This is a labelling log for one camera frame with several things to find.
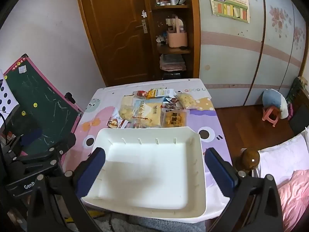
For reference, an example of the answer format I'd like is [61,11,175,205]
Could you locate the pink blanket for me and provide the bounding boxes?
[278,169,309,232]

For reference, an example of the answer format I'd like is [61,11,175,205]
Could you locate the clear bag of yellow puffs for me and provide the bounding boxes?
[119,103,137,122]
[176,93,196,109]

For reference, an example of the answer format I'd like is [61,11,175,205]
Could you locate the pink basket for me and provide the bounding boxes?
[166,16,188,48]

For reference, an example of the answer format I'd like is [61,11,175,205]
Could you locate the dark wooden nightstand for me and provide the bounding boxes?
[286,76,309,136]

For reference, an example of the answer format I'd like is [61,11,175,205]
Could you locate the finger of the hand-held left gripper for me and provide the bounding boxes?
[2,128,43,161]
[14,133,77,172]

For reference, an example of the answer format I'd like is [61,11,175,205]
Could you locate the wall poster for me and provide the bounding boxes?
[207,0,250,23]

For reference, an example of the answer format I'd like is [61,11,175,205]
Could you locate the white green snack packet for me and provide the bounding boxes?
[157,88,175,99]

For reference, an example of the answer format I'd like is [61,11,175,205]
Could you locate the wooden corner shelf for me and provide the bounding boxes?
[145,0,199,80]

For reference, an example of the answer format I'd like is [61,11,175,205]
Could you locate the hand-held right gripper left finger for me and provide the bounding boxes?
[26,147,107,232]

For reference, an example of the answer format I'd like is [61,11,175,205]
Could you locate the white board black dots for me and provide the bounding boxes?
[0,78,20,116]

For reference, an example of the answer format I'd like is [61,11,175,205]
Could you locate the floral wardrobe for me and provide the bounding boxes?
[197,0,309,107]

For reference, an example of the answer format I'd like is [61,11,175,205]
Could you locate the beige cracker packet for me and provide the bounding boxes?
[122,95,136,107]

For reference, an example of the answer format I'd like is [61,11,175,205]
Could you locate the yellow-white snack packet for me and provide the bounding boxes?
[132,99,162,128]

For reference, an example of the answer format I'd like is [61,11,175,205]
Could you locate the cartoon printed tablecloth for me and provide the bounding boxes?
[60,78,233,223]

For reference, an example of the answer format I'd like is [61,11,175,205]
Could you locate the metal door handle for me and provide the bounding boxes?
[135,19,148,34]

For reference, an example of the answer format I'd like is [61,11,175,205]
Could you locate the white pillow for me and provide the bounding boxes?
[256,134,309,186]

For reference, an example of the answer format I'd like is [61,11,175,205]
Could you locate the round wooden bedpost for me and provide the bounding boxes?
[235,148,261,177]

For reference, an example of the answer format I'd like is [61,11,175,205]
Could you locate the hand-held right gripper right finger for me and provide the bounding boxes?
[205,147,284,232]

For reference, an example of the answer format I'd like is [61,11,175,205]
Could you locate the orange egg yolk pastry packet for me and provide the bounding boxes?
[160,109,188,128]

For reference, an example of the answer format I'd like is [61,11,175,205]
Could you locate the grey fluffy rug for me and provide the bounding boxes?
[97,216,205,232]

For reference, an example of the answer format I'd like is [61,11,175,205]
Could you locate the stack of folded towels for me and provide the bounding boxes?
[160,54,186,72]

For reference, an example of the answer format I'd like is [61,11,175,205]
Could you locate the white plastic bin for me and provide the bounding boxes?
[81,126,207,224]

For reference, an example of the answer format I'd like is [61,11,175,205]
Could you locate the pink plastic stool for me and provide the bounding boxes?
[262,107,282,127]

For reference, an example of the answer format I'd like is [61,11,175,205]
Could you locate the red white snack packet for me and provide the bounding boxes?
[108,117,129,129]

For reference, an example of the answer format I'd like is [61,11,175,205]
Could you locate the blue white cushion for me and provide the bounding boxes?
[262,89,288,119]

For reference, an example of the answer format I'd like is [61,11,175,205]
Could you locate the green chalkboard pink frame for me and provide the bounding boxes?
[3,54,84,172]

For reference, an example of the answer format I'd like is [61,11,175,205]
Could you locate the brown wooden door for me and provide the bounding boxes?
[78,0,151,86]

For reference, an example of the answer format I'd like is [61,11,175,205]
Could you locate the red dark snack packet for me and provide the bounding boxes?
[164,101,181,110]

